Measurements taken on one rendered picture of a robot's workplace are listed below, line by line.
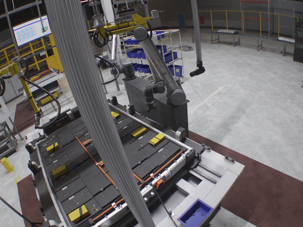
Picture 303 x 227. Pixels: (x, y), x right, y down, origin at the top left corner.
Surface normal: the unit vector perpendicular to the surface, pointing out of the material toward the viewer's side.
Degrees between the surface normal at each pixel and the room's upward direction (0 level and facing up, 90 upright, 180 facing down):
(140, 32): 90
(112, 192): 0
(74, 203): 0
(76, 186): 0
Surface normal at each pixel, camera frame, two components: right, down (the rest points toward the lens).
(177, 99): 0.04, 0.53
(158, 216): -0.16, -0.83
